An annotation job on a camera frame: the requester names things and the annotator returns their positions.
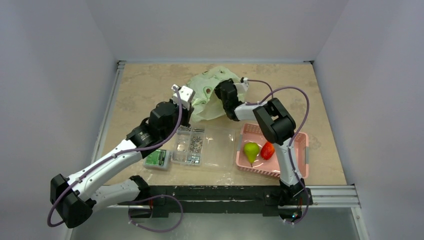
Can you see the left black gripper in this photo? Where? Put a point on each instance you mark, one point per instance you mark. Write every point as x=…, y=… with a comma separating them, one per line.
x=187, y=114

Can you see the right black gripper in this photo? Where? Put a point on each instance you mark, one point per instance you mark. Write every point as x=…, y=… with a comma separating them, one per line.
x=224, y=91

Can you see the light green plastic bag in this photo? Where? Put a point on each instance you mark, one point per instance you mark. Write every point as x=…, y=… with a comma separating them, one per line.
x=205, y=102

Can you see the yellow fake fruit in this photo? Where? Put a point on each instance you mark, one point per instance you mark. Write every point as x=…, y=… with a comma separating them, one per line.
x=251, y=150

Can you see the orange fake fruit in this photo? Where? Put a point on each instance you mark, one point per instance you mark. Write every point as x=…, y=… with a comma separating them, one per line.
x=267, y=151

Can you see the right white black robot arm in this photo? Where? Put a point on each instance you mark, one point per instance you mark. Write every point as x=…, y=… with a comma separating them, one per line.
x=276, y=124

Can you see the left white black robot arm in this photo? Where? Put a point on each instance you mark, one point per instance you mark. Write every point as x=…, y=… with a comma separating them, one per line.
x=76, y=197

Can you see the green white small box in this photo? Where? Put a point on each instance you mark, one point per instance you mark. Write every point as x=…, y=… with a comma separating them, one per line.
x=158, y=160

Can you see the pink plastic basket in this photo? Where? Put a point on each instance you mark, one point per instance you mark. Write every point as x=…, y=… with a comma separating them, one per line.
x=252, y=133

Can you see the clear plastic screw organizer box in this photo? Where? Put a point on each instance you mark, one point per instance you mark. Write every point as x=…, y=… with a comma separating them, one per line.
x=209, y=147

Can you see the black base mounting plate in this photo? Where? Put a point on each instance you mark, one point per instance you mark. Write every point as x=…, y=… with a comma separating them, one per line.
x=265, y=200

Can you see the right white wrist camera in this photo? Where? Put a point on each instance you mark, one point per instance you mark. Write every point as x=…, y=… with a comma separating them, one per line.
x=242, y=86

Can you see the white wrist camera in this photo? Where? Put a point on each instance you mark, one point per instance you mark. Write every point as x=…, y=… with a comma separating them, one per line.
x=242, y=86
x=184, y=95

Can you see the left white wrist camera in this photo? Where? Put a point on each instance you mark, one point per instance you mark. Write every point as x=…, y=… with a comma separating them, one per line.
x=184, y=95

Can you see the aluminium left frame rail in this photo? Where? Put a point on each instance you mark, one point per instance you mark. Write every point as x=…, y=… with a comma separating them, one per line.
x=105, y=123

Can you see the aluminium frame rail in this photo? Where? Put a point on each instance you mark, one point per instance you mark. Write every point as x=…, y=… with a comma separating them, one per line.
x=214, y=61
x=105, y=123
x=323, y=196

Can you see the aluminium back frame rail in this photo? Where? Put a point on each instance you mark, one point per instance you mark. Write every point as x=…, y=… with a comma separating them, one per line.
x=214, y=61

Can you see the aluminium front frame rail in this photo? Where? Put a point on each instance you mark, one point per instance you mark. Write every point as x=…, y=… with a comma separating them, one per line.
x=323, y=196

